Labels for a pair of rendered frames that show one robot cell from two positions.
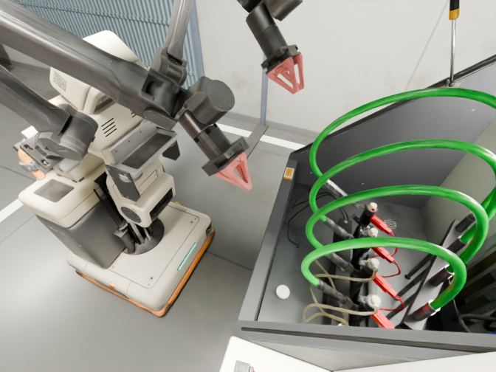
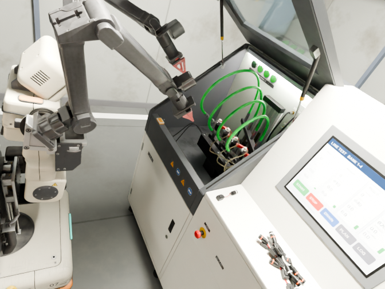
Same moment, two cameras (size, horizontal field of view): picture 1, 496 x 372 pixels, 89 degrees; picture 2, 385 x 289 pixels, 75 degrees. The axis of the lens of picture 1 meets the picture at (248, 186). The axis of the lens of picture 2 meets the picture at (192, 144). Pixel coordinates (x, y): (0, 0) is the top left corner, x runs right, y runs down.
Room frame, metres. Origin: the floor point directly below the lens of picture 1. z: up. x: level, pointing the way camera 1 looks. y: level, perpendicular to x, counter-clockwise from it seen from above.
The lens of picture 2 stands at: (-0.16, 0.82, 1.79)
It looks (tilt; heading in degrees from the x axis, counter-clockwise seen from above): 35 degrees down; 300
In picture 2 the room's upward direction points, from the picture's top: 22 degrees clockwise
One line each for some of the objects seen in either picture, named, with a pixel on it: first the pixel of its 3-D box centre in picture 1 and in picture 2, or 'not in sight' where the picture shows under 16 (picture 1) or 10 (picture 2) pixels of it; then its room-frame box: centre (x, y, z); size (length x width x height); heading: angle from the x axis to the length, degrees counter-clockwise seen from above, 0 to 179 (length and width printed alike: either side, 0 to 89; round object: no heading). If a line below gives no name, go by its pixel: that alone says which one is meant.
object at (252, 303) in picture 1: (274, 234); (172, 156); (0.47, -0.09, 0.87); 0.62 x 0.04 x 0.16; 162
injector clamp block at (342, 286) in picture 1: (347, 284); (217, 161); (0.29, -0.28, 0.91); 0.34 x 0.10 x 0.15; 162
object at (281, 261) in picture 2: not in sight; (281, 259); (-0.26, 0.05, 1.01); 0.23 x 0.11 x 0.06; 162
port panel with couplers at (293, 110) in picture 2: not in sight; (287, 131); (0.09, -0.49, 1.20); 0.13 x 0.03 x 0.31; 162
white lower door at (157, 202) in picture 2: not in sight; (153, 203); (0.48, -0.07, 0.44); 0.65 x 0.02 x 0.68; 162
